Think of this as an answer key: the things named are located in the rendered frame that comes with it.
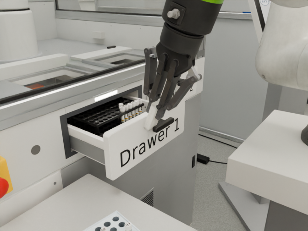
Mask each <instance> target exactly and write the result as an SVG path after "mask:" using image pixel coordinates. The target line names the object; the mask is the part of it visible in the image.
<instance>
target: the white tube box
mask: <svg viewBox="0 0 308 231"><path fill-rule="evenodd" d="M127 222H130V221H129V220H128V219H126V218H125V217H124V216H123V215H122V214H121V213H119V212H118V211H115V212H113V213H112V214H110V215H108V216H106V217H105V218H103V219H101V220H100V221H98V222H96V223H95V224H93V225H91V226H90V227H88V228H86V229H85V230H83V231H100V229H101V228H103V227H106V228H107V230H108V231H125V223H127ZM130 223H131V222H130ZM131 224H132V223H131ZM132 231H140V230H139V229H138V228H137V227H136V226H134V225H133V224H132Z"/></svg>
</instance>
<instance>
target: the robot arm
mask: <svg viewBox="0 0 308 231"><path fill-rule="evenodd" d="M270 1H271V4H270V8H269V13H268V16H267V20H266V24H265V27H264V31H263V34H262V38H261V41H260V44H259V47H258V51H257V53H256V57H255V67H256V70H257V72H258V74H259V75H260V76H261V77H262V78H263V79H264V80H265V81H267V82H269V83H271V84H276V85H281V86H285V87H290V88H296V89H300V90H305V91H308V0H270ZM223 2H224V0H166V1H165V6H164V8H163V12H162V18H163V20H164V21H165V23H164V25H163V29H162V32H161V35H160V42H159V43H158V44H157V45H156V47H154V46H153V47H148V48H145V49H144V54H145V59H146V62H145V74H144V86H143V93H144V95H147V96H148V98H149V102H148V106H147V109H146V112H147V113H148V116H147V119H146V122H145V124H144V129H146V130H147V131H150V130H152V129H153V127H154V126H156V125H157V123H158V120H160V119H162V118H163V117H164V114H165V111H166V110H168V111H170V110H171V109H173V108H175V107H177V106H178V104H179V103H180V102H181V100H182V99H183V98H184V96H185V95H186V94H187V92H188V91H189V90H190V88H191V87H192V86H193V84H194V83H196V82H197V81H199V80H201V79H202V75H201V74H198V73H197V72H196V70H195V68H194V66H195V57H196V55H197V53H198V50H199V48H200V45H201V43H202V40H203V38H204V35H207V34H210V33H211V31H212V29H213V26H214V24H215V21H216V19H217V16H218V14H219V12H220V9H221V7H222V4H223ZM157 59H158V62H159V64H158V67H157ZM187 71H188V74H187V76H186V80H185V81H184V82H183V83H182V85H181V86H180V87H179V89H178V90H177V92H176V93H175V94H174V96H173V97H172V95H173V93H174V90H175V88H176V85H177V82H178V80H179V78H180V77H181V75H182V74H183V73H185V72H187ZM166 80H167V81H166ZM165 82H166V83H165ZM164 85H165V86H164ZM163 88H164V90H163ZM162 90H163V92H162ZM161 93H162V95H161ZM158 99H159V100H158ZM301 140H302V141H303V142H304V143H305V144H306V145H307V146H308V124H307V126H306V127H305V128H304V129H303V130H302V133H301Z"/></svg>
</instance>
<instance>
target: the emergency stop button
mask: <svg viewBox="0 0 308 231"><path fill-rule="evenodd" d="M8 188H9V183H8V181H7V180H6V179H4V178H2V177H0V198H2V197H3V196H4V195H5V194H6V193H7V191H8Z"/></svg>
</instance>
